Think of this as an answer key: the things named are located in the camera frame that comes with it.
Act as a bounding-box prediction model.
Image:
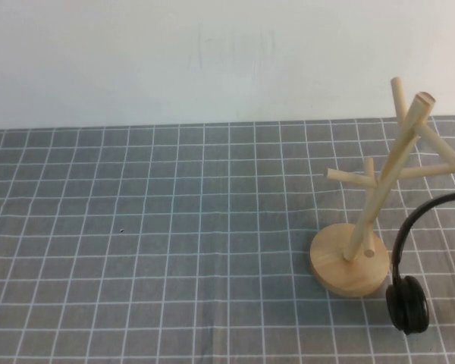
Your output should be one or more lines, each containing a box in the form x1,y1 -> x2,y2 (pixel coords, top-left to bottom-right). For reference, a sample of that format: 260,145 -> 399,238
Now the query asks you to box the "black over-ear headphones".
385,191 -> 455,335

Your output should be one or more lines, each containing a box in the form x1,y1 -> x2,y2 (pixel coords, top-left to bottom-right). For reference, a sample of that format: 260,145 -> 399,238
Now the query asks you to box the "wooden branch headphone stand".
309,77 -> 455,298

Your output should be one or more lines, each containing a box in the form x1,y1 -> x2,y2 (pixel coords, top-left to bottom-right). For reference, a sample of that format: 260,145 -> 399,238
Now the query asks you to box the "grey white-checked tablecloth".
0,116 -> 455,364

